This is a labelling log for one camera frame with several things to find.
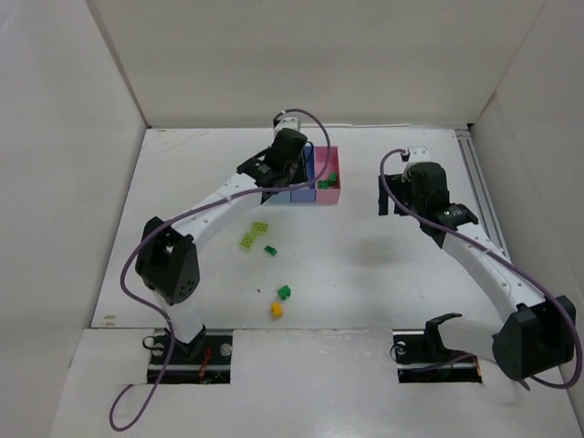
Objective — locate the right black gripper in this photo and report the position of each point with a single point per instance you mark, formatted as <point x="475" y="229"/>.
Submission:
<point x="390" y="194"/>

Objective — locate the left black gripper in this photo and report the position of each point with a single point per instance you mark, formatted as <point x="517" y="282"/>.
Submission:
<point x="286" y="172"/>

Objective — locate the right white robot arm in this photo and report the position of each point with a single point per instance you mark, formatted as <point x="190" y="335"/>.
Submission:
<point x="538" y="330"/>

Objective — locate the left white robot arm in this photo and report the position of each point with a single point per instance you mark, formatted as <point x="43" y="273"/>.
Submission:
<point x="168" y="264"/>

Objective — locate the light blue container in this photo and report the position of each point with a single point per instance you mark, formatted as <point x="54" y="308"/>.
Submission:
<point x="279" y="198"/>

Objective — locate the pink container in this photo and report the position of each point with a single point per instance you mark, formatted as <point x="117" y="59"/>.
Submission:
<point x="326" y="161"/>

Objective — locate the light green lego brick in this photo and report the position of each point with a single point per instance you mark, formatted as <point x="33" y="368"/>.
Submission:
<point x="248" y="241"/>
<point x="259" y="228"/>

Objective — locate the small dark green lego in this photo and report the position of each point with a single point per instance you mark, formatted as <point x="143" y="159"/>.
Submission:
<point x="270" y="250"/>

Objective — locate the small yellow lego brick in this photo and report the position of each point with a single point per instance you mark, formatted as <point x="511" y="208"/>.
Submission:
<point x="276" y="310"/>

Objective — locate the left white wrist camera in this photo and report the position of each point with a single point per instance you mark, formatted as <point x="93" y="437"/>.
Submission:
<point x="285" y="122"/>

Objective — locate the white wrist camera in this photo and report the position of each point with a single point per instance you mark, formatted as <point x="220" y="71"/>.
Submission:
<point x="285" y="122"/>
<point x="415" y="154"/>

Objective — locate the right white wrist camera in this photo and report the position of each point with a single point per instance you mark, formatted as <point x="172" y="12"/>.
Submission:
<point x="415" y="154"/>

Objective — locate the aluminium rail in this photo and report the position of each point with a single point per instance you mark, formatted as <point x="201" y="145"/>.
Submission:
<point x="485" y="207"/>

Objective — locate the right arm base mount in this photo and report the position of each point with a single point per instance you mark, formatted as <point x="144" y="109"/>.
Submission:
<point x="421" y="356"/>

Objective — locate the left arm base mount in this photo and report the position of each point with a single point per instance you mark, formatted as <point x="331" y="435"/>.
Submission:
<point x="209" y="365"/>

